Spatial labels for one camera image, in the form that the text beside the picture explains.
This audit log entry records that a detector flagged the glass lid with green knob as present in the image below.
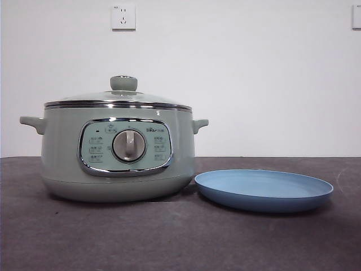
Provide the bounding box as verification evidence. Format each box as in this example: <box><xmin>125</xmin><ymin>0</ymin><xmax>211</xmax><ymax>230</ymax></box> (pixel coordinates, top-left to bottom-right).
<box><xmin>44</xmin><ymin>75</ymin><xmax>193</xmax><ymax>107</ymax></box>

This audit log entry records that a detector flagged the stainless steel steamer insert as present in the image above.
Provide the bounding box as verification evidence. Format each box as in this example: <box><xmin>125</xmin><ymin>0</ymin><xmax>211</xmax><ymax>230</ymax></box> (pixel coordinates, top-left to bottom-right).
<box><xmin>44</xmin><ymin>103</ymin><xmax>193</xmax><ymax>111</ymax></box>

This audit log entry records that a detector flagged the blue round plate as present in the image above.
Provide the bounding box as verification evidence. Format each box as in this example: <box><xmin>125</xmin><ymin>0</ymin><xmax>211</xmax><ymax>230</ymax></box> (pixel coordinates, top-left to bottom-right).
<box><xmin>193</xmin><ymin>169</ymin><xmax>334</xmax><ymax>213</ymax></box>

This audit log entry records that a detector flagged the pale green electric steamer pot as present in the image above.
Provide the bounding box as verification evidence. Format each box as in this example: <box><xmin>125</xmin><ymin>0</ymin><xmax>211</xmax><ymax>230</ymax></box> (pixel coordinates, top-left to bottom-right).
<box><xmin>19</xmin><ymin>104</ymin><xmax>209</xmax><ymax>203</ymax></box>

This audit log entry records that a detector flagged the white wall socket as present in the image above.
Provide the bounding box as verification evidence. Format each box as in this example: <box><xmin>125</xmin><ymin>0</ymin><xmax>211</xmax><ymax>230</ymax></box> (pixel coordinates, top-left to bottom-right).
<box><xmin>112</xmin><ymin>5</ymin><xmax>137</xmax><ymax>32</ymax></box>

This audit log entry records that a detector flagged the white wall switch plate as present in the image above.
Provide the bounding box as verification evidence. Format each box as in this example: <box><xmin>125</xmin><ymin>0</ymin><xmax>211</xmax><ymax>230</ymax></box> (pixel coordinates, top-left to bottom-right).
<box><xmin>351</xmin><ymin>5</ymin><xmax>361</xmax><ymax>30</ymax></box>

